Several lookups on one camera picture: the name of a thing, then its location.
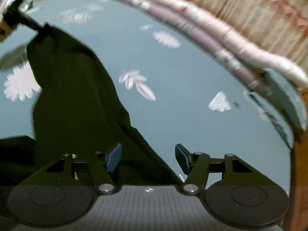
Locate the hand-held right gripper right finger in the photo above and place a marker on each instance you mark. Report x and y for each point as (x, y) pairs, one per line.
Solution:
(182, 159)

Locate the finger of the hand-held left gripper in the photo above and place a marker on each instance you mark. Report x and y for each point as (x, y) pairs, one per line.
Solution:
(33, 23)

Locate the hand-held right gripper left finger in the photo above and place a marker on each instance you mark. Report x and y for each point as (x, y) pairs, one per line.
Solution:
(113, 158)

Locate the black printed t-shirt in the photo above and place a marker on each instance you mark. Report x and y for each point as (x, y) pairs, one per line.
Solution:
(77, 105)

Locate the wooden headboard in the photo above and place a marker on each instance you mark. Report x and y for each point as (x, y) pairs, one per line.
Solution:
(300, 173)

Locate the purple floral quilt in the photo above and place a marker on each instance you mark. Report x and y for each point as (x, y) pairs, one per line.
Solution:
(182, 26)

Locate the pink floral quilt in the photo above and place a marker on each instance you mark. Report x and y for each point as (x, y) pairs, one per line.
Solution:
(216, 24)

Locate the patterned window curtain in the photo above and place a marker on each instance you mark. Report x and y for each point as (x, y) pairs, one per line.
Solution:
(259, 16)

